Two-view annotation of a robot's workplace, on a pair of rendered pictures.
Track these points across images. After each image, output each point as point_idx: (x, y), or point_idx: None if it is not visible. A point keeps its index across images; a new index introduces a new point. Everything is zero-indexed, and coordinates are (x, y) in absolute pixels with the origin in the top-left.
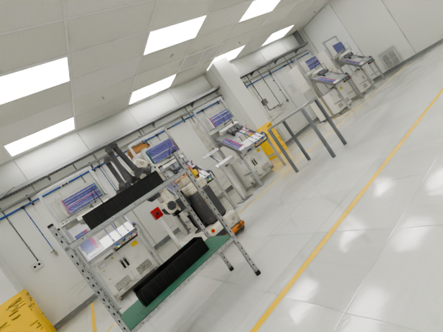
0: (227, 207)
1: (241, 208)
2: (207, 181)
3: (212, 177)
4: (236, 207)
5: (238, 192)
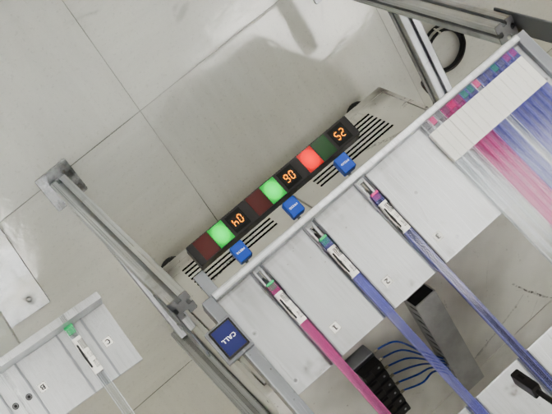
0: (135, 378)
1: (2, 57)
2: (243, 204)
3: (192, 254)
4: (51, 184)
5: (0, 312)
